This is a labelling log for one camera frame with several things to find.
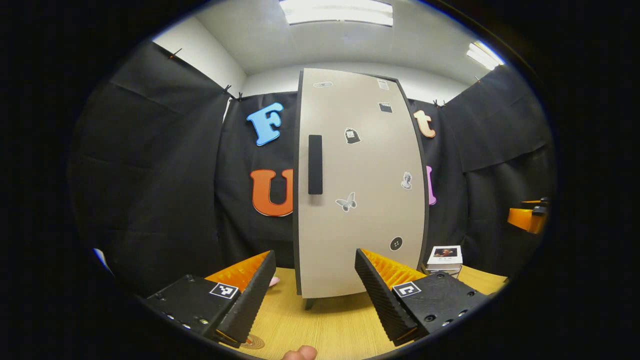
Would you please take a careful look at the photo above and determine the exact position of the black backdrop cloth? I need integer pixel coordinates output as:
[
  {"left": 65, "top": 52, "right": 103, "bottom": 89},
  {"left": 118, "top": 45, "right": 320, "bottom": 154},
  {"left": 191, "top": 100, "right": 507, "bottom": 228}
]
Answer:
[{"left": 67, "top": 40, "right": 556, "bottom": 298}]

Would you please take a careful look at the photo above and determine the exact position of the black door handle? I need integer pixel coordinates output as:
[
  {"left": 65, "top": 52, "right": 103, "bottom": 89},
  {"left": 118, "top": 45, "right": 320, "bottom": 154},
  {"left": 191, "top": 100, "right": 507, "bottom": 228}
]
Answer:
[{"left": 308, "top": 134, "right": 324, "bottom": 195}]

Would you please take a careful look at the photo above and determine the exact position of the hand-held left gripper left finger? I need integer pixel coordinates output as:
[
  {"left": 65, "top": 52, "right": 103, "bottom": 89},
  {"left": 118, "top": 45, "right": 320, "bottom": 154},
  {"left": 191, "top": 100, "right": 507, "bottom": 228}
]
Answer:
[{"left": 142, "top": 250, "right": 277, "bottom": 349}]

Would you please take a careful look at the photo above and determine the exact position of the long ceiling light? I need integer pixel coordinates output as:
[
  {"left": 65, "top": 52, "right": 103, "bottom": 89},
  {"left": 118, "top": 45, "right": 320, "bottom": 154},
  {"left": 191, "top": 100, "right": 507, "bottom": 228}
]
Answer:
[{"left": 279, "top": 0, "right": 394, "bottom": 27}]

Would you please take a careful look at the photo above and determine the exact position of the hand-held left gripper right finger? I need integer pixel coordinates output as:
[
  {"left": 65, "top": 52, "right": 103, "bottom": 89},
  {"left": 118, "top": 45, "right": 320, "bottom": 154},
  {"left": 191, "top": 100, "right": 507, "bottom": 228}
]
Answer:
[{"left": 354, "top": 248, "right": 488, "bottom": 347}]

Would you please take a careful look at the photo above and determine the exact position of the white book with portrait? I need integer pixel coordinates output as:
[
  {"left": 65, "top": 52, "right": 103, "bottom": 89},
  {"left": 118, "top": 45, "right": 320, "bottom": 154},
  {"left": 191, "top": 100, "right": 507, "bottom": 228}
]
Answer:
[{"left": 426, "top": 245, "right": 464, "bottom": 266}]

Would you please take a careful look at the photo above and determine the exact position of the grey cabinet door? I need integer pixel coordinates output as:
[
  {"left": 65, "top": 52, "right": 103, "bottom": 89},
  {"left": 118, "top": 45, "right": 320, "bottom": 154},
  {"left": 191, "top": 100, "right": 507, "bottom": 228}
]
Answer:
[{"left": 292, "top": 68, "right": 430, "bottom": 300}]

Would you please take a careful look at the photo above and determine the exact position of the small ceiling light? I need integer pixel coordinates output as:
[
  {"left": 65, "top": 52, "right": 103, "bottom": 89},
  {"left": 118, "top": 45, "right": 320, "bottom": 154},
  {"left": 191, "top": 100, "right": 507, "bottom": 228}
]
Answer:
[{"left": 466, "top": 41, "right": 505, "bottom": 71}]

